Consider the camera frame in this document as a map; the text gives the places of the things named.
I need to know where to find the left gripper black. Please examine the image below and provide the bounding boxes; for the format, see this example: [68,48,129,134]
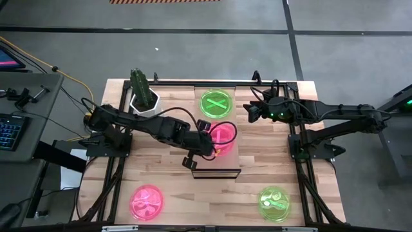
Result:
[182,119,220,171]

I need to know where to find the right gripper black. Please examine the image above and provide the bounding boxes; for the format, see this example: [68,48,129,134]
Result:
[243,103,274,125]

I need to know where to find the pink translucent plastic plate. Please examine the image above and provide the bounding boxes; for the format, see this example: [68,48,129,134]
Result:
[208,122,238,158]
[129,184,164,222]

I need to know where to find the green translucent plastic plate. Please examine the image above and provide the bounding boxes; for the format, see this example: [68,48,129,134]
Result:
[257,186,292,223]
[199,88,234,119]

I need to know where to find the green artificial cactus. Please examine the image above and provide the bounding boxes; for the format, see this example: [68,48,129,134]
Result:
[129,68,155,109]

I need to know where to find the white paper sheet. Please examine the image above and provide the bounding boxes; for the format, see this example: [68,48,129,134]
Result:
[60,148,88,190]

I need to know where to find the dark grey metal stand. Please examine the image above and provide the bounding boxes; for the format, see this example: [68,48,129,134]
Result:
[375,83,412,188]

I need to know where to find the grey side desk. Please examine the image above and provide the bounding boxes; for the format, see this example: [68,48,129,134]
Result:
[0,71,65,164]

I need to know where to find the backlit black keyboard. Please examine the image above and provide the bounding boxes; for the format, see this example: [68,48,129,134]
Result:
[0,113,29,152]

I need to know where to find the black monitor screen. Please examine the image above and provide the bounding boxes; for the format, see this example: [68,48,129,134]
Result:
[0,46,26,70]

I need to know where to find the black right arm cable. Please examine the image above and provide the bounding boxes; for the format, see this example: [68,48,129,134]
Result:
[250,79,292,107]

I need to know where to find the black aluminium table frame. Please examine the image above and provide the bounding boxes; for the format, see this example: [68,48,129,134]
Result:
[72,79,347,226]

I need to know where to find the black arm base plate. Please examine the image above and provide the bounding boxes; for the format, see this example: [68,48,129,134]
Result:
[86,131,133,159]
[288,133,347,161]

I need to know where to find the thin black floor cable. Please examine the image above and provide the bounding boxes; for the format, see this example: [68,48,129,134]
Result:
[0,41,97,112]

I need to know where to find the yellow cable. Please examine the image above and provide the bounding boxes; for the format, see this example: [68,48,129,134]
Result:
[0,35,96,117]

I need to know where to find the black clamp silver handle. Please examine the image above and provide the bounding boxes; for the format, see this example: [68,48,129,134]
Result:
[6,85,51,109]

